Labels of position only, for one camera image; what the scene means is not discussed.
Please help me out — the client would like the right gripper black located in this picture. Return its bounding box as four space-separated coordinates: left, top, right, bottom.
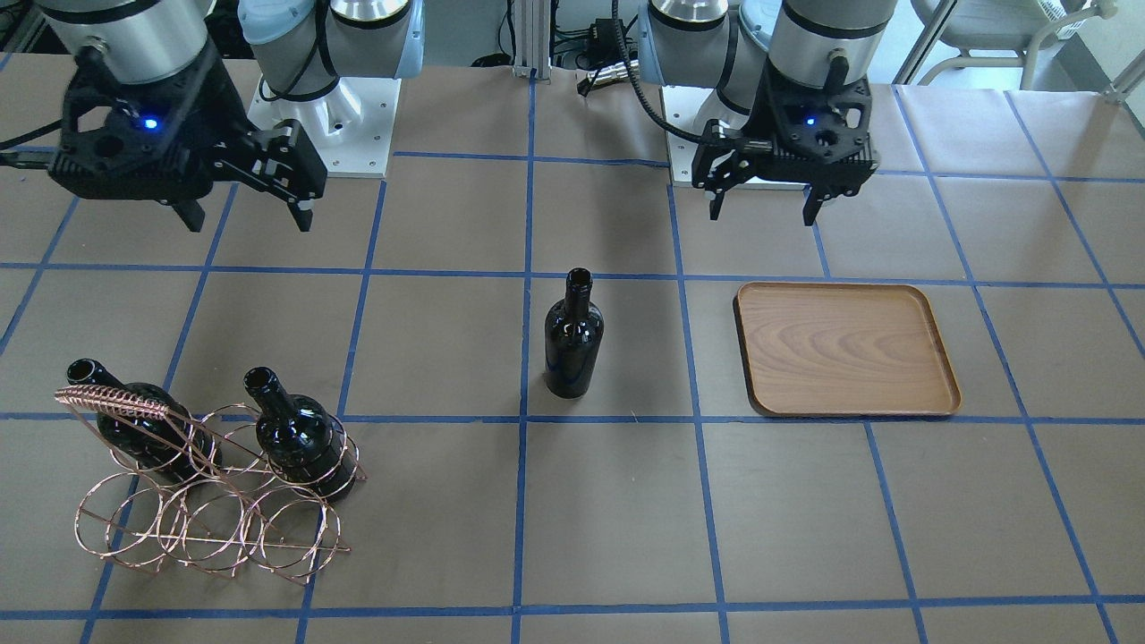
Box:
47 41 327 233

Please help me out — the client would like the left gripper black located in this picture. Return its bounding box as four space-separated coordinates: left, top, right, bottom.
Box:
692 76 878 225

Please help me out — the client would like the dark wine bottle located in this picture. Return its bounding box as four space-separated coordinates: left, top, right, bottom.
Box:
66 358 214 484
242 367 355 503
544 267 605 399

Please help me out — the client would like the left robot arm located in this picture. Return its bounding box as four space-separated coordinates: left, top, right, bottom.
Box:
632 1 895 225

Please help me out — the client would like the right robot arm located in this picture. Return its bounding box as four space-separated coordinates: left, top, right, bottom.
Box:
3 1 424 231

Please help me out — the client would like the wooden serving tray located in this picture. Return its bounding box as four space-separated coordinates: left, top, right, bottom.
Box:
734 281 963 417

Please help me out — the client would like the white chair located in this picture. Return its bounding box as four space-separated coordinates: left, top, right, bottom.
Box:
895 1 1119 89

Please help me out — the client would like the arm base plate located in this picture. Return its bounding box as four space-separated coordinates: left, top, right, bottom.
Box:
247 78 402 179
660 83 815 191

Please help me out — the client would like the aluminium frame post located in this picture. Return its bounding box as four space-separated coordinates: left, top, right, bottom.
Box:
510 0 554 84

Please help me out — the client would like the copper wire bottle basket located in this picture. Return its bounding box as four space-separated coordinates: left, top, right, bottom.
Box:
55 385 352 586

